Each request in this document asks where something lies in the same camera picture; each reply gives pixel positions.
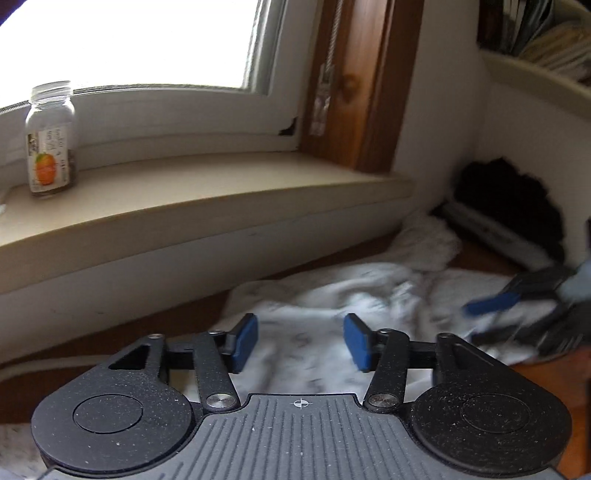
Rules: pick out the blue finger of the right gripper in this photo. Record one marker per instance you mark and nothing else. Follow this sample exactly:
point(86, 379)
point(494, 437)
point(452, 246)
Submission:
point(513, 333)
point(499, 303)

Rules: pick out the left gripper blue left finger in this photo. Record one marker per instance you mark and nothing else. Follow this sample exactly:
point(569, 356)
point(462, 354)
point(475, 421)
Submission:
point(240, 342)

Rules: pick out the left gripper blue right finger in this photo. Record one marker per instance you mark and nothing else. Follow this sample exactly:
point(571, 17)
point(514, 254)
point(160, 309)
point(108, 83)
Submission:
point(365, 345)

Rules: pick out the white patterned pajama garment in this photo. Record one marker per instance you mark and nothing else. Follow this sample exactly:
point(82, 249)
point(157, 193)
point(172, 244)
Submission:
point(410, 287)

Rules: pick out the grey folded clothes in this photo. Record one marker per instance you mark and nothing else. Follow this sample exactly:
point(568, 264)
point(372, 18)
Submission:
point(479, 230)

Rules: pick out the black clothes pile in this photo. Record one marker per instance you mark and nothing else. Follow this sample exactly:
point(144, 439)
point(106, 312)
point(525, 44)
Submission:
point(516, 201)

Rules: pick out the books on shelf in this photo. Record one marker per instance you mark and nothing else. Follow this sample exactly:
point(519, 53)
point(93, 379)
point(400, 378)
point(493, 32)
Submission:
point(553, 35)

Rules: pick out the glass jar orange label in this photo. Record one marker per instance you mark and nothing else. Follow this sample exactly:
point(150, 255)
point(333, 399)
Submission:
point(51, 140)

